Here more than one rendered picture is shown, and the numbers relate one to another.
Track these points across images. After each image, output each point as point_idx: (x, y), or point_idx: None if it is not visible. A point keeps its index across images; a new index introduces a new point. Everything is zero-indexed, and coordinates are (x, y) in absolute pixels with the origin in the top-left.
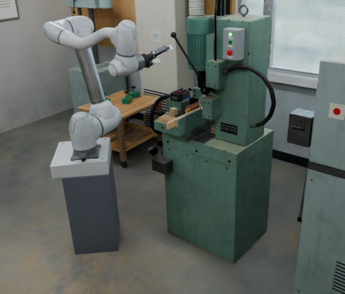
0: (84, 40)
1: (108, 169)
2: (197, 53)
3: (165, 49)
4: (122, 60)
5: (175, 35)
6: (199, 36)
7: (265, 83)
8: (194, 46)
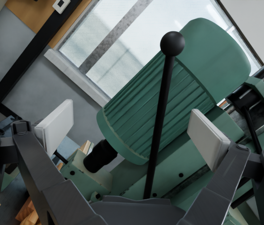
0: None
1: None
2: (165, 130)
3: (252, 185)
4: None
5: (179, 53)
6: (210, 103)
7: None
8: (176, 113)
